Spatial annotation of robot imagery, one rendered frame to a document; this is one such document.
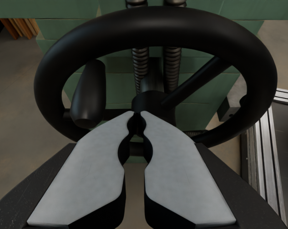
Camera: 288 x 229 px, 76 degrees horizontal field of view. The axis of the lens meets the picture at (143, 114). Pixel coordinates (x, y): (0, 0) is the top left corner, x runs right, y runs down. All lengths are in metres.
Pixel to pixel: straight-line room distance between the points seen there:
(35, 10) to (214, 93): 0.43
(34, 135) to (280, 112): 1.40
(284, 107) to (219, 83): 0.77
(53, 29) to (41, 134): 0.95
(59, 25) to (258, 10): 0.34
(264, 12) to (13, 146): 1.29
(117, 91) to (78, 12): 0.21
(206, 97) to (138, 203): 0.68
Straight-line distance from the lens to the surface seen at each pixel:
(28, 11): 0.40
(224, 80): 0.50
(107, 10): 0.24
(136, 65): 0.27
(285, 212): 1.00
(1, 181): 1.28
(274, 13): 0.42
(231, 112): 0.57
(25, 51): 1.87
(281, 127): 1.16
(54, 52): 0.18
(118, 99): 0.52
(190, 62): 0.43
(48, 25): 0.40
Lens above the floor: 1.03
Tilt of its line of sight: 59 degrees down
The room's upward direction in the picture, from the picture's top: 1 degrees clockwise
